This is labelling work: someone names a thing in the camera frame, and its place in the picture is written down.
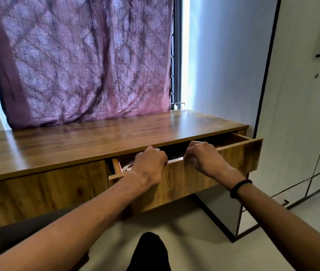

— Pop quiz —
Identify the person's right forearm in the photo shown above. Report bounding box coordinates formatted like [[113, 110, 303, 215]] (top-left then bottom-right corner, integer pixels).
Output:
[[236, 182, 320, 271]]

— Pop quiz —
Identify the person's left hand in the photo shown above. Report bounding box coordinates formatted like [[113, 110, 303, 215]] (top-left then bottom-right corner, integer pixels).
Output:
[[126, 146, 168, 189]]

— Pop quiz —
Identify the wooden drawer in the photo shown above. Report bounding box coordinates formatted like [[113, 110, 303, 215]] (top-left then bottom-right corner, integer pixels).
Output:
[[108, 132, 263, 215], [0, 160, 110, 233]]

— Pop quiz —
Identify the black wristband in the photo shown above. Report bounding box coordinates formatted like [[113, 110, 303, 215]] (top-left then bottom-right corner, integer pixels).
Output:
[[230, 179, 253, 199]]

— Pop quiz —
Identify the wooden desk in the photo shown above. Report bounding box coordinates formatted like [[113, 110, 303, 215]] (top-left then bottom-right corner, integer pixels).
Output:
[[0, 109, 263, 243]]

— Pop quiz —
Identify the purple patterned curtain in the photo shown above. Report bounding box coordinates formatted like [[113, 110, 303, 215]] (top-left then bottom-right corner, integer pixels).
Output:
[[0, 0, 175, 130]]

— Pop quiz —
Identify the white wardrobe with black handles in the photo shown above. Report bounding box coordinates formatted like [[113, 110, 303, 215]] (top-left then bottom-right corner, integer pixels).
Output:
[[237, 0, 320, 234]]

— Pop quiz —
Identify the person's left forearm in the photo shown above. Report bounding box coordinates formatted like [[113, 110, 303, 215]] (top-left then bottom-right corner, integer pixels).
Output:
[[0, 175, 143, 271]]

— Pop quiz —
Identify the person's right hand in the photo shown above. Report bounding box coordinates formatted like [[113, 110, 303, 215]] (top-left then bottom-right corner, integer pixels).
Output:
[[183, 141, 246, 191]]

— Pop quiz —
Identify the person's leg in black trousers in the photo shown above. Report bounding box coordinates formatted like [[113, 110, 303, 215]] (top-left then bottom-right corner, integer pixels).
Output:
[[126, 231, 172, 271]]

